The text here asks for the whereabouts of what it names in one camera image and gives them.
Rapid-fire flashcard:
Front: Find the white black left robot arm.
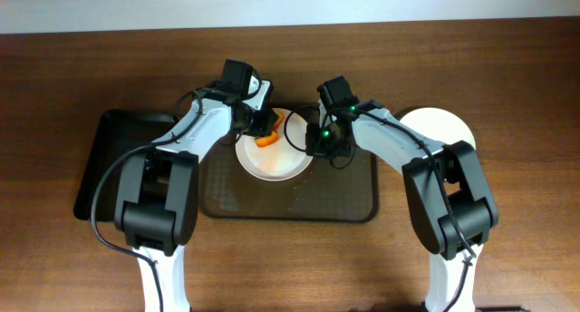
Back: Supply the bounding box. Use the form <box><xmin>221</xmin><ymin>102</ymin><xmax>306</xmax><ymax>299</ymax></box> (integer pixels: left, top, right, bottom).
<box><xmin>114</xmin><ymin>59</ymin><xmax>276</xmax><ymax>311</ymax></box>

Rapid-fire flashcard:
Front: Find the white plate with sauce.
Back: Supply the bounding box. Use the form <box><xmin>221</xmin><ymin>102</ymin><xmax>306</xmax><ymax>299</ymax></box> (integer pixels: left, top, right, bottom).
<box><xmin>235</xmin><ymin>113</ymin><xmax>313</xmax><ymax>181</ymax></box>

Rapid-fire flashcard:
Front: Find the orange and green sponge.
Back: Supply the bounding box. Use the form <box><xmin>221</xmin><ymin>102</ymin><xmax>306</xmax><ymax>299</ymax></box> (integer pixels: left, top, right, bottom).
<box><xmin>255</xmin><ymin>109</ymin><xmax>285</xmax><ymax>148</ymax></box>

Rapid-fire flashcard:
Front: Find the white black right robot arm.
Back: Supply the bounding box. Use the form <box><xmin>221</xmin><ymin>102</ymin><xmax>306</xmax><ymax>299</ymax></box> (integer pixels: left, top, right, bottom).
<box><xmin>305</xmin><ymin>76</ymin><xmax>499</xmax><ymax>311</ymax></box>

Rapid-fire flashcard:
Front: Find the black plastic tray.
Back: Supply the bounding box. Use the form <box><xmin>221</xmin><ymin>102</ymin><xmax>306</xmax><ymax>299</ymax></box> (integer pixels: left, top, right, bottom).
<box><xmin>73</xmin><ymin>109</ymin><xmax>177</xmax><ymax>220</ymax></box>

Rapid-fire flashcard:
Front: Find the brown serving tray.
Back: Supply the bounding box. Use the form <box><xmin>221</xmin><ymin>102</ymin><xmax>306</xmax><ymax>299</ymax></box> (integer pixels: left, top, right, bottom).
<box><xmin>199</xmin><ymin>144</ymin><xmax>380</xmax><ymax>223</ymax></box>

